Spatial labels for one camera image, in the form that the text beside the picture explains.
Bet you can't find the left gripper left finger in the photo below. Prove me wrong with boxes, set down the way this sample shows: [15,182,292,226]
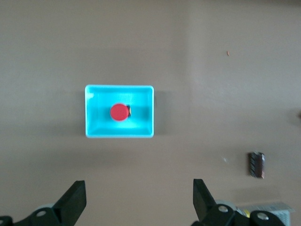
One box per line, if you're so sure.
[0,180,87,226]

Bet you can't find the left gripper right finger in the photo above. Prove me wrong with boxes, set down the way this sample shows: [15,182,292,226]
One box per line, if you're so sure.
[191,178,286,226]

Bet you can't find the red push button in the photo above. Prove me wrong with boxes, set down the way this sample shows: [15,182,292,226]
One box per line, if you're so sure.
[110,103,132,122]

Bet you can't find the dark brown cylindrical capacitor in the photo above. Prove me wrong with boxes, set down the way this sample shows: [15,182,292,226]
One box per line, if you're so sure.
[248,152,266,179]

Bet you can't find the metal mesh power supply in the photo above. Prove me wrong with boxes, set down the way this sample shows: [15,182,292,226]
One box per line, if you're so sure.
[236,202,296,226]

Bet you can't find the cyan plastic box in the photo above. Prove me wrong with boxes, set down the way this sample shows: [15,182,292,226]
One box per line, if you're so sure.
[84,84,155,139]

